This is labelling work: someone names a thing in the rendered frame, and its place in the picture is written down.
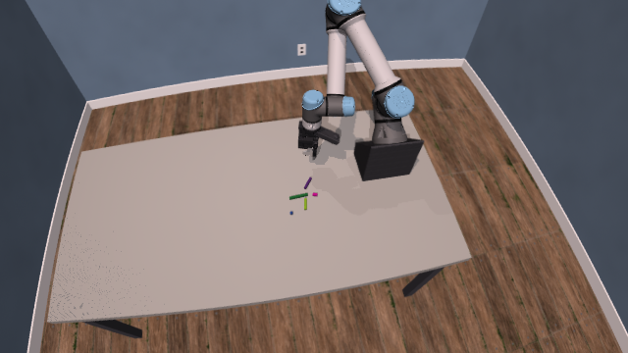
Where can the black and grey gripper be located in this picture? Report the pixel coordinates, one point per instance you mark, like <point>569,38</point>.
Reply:
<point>307,140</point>

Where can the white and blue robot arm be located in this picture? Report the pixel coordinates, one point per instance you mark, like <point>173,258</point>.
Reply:
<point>392,98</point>

